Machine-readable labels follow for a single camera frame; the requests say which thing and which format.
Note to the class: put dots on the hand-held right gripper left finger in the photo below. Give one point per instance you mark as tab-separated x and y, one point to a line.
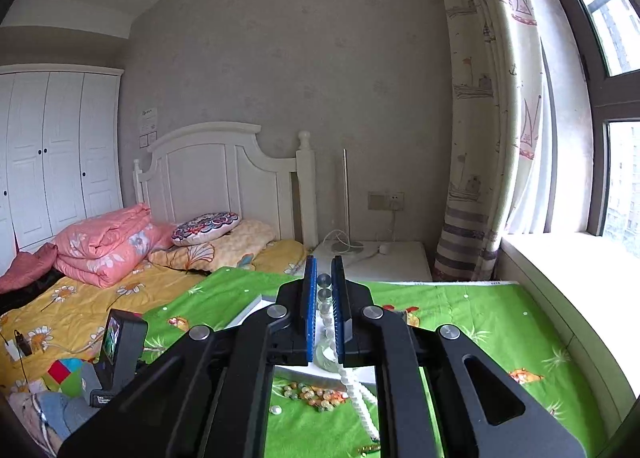
311	308

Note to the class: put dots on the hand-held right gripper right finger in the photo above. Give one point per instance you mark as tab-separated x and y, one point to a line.
340	308

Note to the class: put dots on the shallow silver cardboard box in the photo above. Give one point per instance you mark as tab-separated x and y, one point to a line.
300	372

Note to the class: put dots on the colourful patchwork cloth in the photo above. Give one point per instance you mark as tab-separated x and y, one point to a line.
65	373

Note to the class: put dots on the yellow floral bedsheet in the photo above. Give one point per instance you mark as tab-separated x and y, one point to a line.
75	313

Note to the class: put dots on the white charger plug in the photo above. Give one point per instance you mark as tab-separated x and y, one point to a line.
385	248

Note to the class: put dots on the white nightstand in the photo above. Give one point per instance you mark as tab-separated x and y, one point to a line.
400	263

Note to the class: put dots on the yellow shell print pillow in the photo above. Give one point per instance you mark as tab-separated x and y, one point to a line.
235	245

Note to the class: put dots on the small black device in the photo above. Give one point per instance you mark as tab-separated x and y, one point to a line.
22	343

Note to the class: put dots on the slim standing lamp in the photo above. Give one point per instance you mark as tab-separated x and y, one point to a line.
345	198

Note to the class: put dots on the folded pink floral quilt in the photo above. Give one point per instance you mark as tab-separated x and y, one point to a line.
105	243

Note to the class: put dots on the round patterned cushion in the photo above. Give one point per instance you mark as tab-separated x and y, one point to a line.
205	228

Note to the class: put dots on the green printed blanket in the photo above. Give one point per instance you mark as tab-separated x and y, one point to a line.
475	323

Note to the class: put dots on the dark pink cloth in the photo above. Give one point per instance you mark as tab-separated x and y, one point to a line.
25	270

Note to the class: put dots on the white wooden headboard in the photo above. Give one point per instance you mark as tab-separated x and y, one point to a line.
200	173

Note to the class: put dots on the white wardrobe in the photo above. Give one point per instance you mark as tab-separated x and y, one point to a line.
60	153

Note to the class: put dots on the window sill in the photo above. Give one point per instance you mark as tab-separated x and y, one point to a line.
565	288

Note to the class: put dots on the boat print curtain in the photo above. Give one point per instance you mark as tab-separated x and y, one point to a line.
490	138

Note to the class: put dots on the window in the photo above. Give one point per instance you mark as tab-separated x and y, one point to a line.
620	173

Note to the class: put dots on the wall socket panel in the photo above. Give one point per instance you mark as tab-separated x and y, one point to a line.
385	200

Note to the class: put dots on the paper notices on wall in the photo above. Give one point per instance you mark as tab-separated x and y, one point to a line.
148	126

